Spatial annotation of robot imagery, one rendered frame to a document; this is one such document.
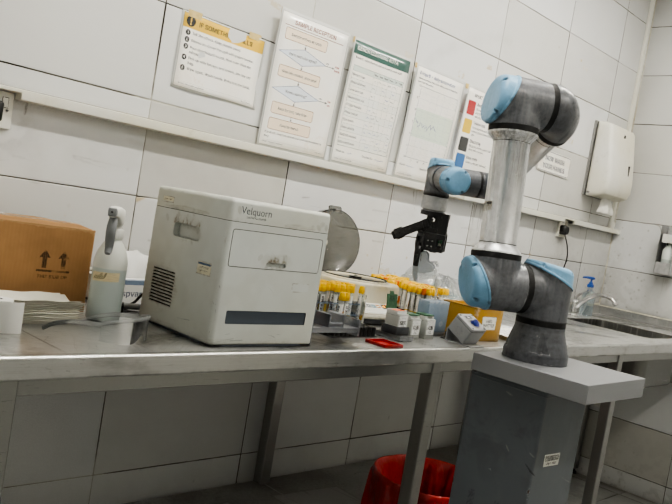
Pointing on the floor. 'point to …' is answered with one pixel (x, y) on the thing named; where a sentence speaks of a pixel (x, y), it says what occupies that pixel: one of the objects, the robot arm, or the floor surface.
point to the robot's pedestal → (515, 445)
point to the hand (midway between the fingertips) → (413, 276)
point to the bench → (374, 361)
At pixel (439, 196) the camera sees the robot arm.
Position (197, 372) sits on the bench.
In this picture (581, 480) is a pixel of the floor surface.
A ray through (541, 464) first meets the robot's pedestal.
